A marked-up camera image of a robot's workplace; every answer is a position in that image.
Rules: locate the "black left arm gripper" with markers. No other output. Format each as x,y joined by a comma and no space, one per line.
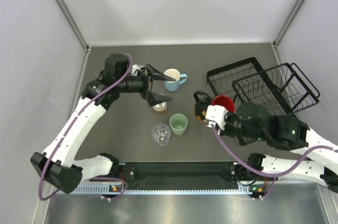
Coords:
153,98

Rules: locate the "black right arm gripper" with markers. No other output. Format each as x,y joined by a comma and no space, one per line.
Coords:
226,131

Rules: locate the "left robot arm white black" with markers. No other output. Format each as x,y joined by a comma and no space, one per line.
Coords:
56,164

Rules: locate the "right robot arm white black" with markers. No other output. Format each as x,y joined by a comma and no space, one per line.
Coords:
318,162

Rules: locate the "light blue ceramic mug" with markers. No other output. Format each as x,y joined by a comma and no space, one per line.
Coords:
173,86

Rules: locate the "steel tumbler with cork base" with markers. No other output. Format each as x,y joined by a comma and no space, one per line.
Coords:
160,108

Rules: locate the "mint green cup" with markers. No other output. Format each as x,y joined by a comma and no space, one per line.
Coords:
178,124

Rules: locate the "clear plastic glass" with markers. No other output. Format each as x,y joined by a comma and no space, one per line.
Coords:
161,134

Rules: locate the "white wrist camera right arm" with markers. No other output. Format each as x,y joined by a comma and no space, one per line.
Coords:
215,116

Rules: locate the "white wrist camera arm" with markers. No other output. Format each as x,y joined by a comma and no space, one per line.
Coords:
215,116
136,69

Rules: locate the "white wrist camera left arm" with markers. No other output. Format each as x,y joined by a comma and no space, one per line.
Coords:
136,69

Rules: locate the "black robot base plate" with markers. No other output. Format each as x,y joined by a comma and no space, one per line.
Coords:
182,175

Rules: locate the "black wire dish rack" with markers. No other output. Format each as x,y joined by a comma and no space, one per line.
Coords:
282,89

